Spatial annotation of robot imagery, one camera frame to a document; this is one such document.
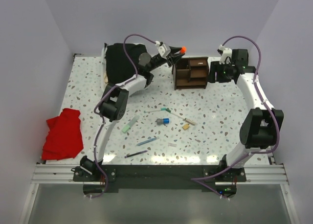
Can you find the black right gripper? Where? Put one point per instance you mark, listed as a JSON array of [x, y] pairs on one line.
[[215, 67]]

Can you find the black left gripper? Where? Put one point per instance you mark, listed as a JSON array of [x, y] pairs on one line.
[[173, 58]]

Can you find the orange black highlighter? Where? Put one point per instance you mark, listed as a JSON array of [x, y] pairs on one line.
[[183, 50]]

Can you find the white marker green cap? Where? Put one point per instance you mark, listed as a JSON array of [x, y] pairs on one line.
[[175, 114]]

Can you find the light green highlighter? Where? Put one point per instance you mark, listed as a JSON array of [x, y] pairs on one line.
[[130, 124]]

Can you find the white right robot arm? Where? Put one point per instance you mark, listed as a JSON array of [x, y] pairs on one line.
[[259, 132]]

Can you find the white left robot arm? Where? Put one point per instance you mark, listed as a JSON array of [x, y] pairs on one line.
[[110, 108]]

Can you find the brown wooden desk organizer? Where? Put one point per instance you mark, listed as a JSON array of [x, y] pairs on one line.
[[191, 73]]

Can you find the black cloth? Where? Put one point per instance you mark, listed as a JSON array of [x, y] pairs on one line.
[[118, 66]]

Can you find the thin white green pen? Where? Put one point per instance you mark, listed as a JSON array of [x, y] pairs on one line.
[[155, 110]]

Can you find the beige long eraser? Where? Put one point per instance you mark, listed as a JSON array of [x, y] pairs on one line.
[[190, 121]]

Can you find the yellow square eraser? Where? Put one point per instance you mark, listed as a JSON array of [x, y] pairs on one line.
[[186, 126]]

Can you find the white plastic basket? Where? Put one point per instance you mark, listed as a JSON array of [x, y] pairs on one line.
[[104, 62]]

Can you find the blue pen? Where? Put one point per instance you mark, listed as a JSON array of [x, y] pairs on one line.
[[148, 141]]

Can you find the small clear pen cap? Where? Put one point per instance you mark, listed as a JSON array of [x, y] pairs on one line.
[[172, 144]]

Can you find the dark purple pen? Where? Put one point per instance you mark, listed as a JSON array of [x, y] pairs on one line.
[[135, 154]]

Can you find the red cloth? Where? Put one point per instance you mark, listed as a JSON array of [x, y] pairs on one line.
[[64, 139]]

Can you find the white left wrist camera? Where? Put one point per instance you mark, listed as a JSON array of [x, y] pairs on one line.
[[163, 49]]

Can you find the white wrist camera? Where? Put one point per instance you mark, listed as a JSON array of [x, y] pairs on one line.
[[163, 49], [226, 54]]

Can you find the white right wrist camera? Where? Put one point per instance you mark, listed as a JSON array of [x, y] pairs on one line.
[[226, 54]]

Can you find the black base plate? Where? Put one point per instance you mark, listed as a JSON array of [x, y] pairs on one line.
[[168, 177]]

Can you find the aluminium front rail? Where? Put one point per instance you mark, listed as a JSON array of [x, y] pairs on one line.
[[255, 174]]

